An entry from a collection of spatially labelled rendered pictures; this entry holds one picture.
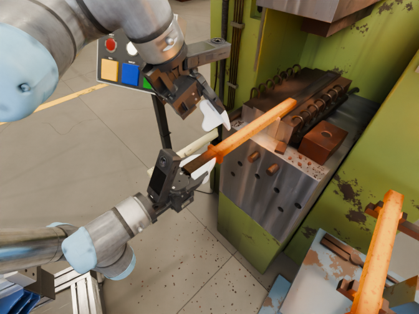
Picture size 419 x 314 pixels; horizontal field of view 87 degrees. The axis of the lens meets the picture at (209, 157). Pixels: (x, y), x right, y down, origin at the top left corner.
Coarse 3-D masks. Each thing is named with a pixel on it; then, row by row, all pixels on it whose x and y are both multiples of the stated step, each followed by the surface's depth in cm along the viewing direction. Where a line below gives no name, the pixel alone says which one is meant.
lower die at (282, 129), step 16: (288, 80) 88; (304, 80) 86; (336, 80) 85; (256, 96) 80; (272, 96) 78; (288, 96) 78; (320, 96) 78; (256, 112) 74; (288, 112) 70; (304, 112) 71; (272, 128) 72; (288, 128) 68; (288, 144) 71
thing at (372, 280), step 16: (384, 208) 49; (400, 208) 49; (384, 224) 46; (384, 240) 44; (368, 256) 43; (384, 256) 42; (368, 272) 40; (384, 272) 40; (368, 288) 38; (352, 304) 38; (368, 304) 36
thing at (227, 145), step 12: (276, 108) 70; (288, 108) 71; (264, 120) 65; (240, 132) 61; (252, 132) 62; (228, 144) 58; (240, 144) 61; (204, 156) 54; (216, 156) 56; (192, 168) 52
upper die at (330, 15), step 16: (256, 0) 55; (272, 0) 52; (288, 0) 49; (304, 0) 47; (320, 0) 45; (336, 0) 43; (352, 0) 47; (368, 0) 53; (304, 16) 49; (320, 16) 46; (336, 16) 46
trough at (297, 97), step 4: (328, 72) 89; (324, 76) 88; (328, 76) 89; (332, 76) 88; (316, 80) 84; (320, 80) 87; (324, 80) 87; (328, 80) 87; (312, 84) 83; (316, 84) 85; (320, 84) 85; (304, 88) 80; (308, 88) 82; (312, 88) 82; (316, 88) 82; (300, 92) 79; (304, 92) 81; (308, 92) 81; (292, 96) 76; (296, 96) 78; (300, 96) 79; (304, 96) 79; (300, 100) 77
